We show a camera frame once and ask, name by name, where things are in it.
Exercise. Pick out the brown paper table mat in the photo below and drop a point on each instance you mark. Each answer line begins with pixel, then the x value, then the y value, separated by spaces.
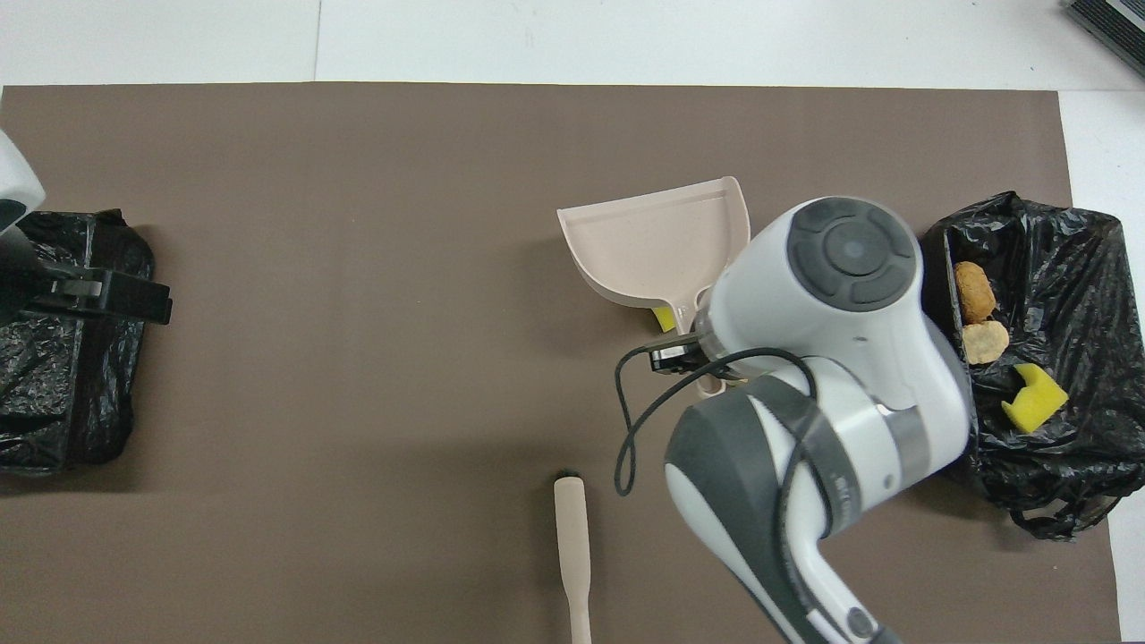
pixel 358 179

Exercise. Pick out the small curved yellow sponge piece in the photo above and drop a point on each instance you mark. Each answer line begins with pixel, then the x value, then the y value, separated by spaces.
pixel 664 319

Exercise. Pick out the beige brush with black bristles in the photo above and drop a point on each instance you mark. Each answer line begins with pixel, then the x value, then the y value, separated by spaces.
pixel 572 537

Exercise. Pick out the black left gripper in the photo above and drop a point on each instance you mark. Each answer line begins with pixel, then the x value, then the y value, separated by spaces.
pixel 134 302

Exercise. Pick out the orange striped bread piece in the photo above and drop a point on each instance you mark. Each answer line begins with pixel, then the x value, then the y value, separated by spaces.
pixel 984 342

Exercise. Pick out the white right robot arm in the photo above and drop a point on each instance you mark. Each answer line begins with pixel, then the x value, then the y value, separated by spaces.
pixel 805 313

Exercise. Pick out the notched yellow sponge piece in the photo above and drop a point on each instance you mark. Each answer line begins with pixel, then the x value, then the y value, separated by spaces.
pixel 1035 400

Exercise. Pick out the bin lined with black bag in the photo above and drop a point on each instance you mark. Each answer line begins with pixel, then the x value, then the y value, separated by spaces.
pixel 89 402
pixel 1082 295

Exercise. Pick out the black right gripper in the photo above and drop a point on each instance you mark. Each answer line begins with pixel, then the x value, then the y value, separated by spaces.
pixel 673 360

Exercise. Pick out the grey ribbed device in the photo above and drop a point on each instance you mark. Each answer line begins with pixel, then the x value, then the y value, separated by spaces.
pixel 1109 20

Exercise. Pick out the beige plastic dustpan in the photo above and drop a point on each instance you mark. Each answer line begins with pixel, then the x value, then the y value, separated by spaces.
pixel 653 241

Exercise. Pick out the brown bread roll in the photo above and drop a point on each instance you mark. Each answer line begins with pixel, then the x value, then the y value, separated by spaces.
pixel 973 291

